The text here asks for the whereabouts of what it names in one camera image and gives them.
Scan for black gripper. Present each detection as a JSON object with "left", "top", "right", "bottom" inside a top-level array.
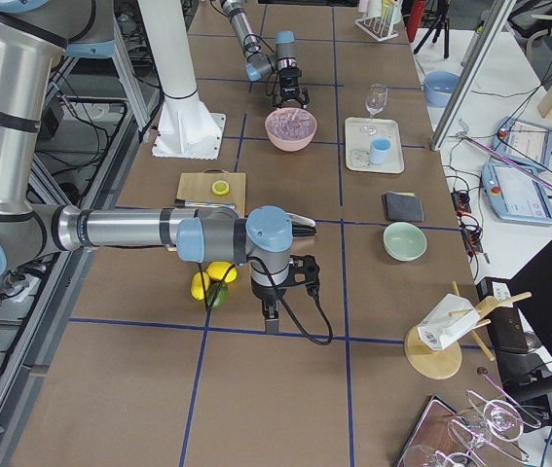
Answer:
[
  {"left": 272, "top": 76, "right": 310, "bottom": 109},
  {"left": 251, "top": 281, "right": 285, "bottom": 335}
]

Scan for metal ice scoop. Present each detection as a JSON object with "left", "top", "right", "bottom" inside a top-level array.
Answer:
[{"left": 288, "top": 213, "right": 317, "bottom": 238}]

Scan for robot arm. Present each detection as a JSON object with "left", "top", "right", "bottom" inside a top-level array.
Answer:
[
  {"left": 0, "top": 1, "right": 293, "bottom": 334},
  {"left": 220, "top": 1, "right": 310, "bottom": 109}
]

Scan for clear ice cubes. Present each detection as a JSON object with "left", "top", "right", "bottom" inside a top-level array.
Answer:
[{"left": 267, "top": 109, "right": 315, "bottom": 140}]

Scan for light blue cup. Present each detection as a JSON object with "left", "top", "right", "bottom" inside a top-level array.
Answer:
[{"left": 368, "top": 137, "right": 391, "bottom": 165}]

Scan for pink bowl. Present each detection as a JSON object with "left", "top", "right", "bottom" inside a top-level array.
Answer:
[{"left": 264, "top": 107, "right": 317, "bottom": 152}]

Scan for cream bear tray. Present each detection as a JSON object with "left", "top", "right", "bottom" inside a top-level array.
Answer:
[{"left": 345, "top": 117, "right": 404, "bottom": 174}]

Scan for yellow lemon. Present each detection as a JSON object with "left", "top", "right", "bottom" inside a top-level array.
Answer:
[
  {"left": 190, "top": 271, "right": 211, "bottom": 301},
  {"left": 206, "top": 261, "right": 238, "bottom": 283}
]

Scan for clear wine glass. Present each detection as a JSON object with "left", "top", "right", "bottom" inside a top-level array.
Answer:
[{"left": 360, "top": 84, "right": 388, "bottom": 135}]

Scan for lemon half slice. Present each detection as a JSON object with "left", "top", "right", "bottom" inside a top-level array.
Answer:
[{"left": 211, "top": 180, "right": 230, "bottom": 197}]

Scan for wooden cutting board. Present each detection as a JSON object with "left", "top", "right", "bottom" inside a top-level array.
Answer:
[{"left": 176, "top": 172, "right": 246, "bottom": 216}]

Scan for blue bowl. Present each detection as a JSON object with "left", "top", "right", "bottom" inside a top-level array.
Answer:
[{"left": 423, "top": 70, "right": 460, "bottom": 108}]

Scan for grey yellow cloth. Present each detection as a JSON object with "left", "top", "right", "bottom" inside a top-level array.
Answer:
[{"left": 382, "top": 192, "right": 424, "bottom": 222}]

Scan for steel cylinder tool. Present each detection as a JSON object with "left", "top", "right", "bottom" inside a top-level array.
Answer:
[{"left": 174, "top": 198, "right": 236, "bottom": 210}]

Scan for green bowl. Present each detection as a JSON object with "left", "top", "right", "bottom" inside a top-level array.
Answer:
[{"left": 383, "top": 222, "right": 427, "bottom": 262}]

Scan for red cylinder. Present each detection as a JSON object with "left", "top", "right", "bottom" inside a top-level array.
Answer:
[{"left": 407, "top": 0, "right": 426, "bottom": 43}]

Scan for wooden mug tree stand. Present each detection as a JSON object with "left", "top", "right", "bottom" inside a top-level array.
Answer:
[{"left": 404, "top": 282, "right": 532, "bottom": 379}]

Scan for white carton on stand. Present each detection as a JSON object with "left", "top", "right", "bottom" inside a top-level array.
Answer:
[{"left": 417, "top": 294, "right": 479, "bottom": 351}]

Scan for black tripod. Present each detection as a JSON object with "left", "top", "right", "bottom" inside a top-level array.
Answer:
[{"left": 413, "top": 0, "right": 452, "bottom": 59}]

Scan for dark tray with glasses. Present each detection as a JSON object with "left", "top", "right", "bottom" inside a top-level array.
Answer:
[{"left": 394, "top": 368, "right": 541, "bottom": 466}]

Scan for near teach pendant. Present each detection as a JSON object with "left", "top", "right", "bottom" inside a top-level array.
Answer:
[{"left": 481, "top": 162, "right": 552, "bottom": 226}]

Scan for teach pendant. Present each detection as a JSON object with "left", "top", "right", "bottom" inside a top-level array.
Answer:
[
  {"left": 481, "top": 162, "right": 552, "bottom": 226},
  {"left": 493, "top": 117, "right": 552, "bottom": 171}
]

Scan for far teach pendant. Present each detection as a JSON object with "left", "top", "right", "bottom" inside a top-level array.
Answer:
[{"left": 493, "top": 117, "right": 552, "bottom": 171}]

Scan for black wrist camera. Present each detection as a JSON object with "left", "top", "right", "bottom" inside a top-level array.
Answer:
[{"left": 283, "top": 255, "right": 320, "bottom": 298}]

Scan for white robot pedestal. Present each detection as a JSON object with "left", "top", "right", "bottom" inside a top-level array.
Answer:
[{"left": 138, "top": 0, "right": 226, "bottom": 160}]

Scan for white wire cup rack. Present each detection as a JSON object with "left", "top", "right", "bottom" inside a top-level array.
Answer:
[{"left": 354, "top": 0, "right": 402, "bottom": 42}]

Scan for aluminium frame post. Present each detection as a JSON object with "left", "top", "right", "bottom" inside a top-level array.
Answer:
[{"left": 430, "top": 0, "right": 516, "bottom": 151}]

